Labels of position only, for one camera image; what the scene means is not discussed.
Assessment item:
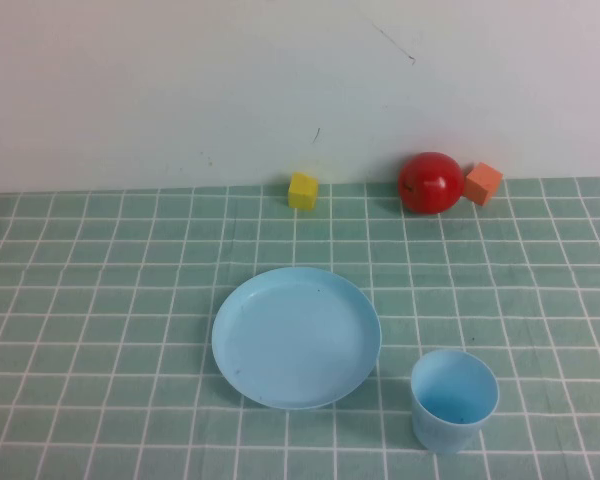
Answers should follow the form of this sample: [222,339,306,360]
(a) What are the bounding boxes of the yellow foam cube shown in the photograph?
[287,172,320,211]

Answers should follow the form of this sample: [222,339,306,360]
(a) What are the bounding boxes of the red apple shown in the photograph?
[397,151,466,216]

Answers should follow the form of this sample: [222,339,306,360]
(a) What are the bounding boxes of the green checkered tablecloth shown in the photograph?
[0,177,600,480]

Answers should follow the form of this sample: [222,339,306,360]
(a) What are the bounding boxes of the light blue plastic plate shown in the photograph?
[210,266,383,411]

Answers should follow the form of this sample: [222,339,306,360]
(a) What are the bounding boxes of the light blue plastic cup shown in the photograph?
[410,348,500,455]

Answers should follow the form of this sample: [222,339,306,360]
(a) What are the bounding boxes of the orange foam cube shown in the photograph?
[462,161,504,207]

